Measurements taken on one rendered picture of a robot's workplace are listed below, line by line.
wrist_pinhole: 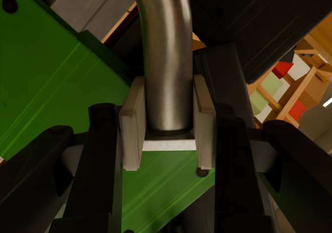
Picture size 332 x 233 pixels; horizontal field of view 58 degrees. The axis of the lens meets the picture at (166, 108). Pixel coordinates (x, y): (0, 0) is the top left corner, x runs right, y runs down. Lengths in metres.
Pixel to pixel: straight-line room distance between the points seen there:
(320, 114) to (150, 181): 9.48
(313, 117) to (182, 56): 9.51
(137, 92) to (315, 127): 9.60
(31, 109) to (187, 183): 0.13
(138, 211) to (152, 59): 0.14
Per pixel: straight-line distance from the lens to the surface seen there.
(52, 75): 0.23
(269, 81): 3.82
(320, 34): 1.00
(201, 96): 0.15
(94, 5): 0.76
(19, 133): 0.25
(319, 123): 9.74
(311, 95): 4.23
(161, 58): 0.17
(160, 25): 0.17
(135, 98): 0.15
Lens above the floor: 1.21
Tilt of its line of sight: 2 degrees down
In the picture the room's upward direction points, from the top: 136 degrees clockwise
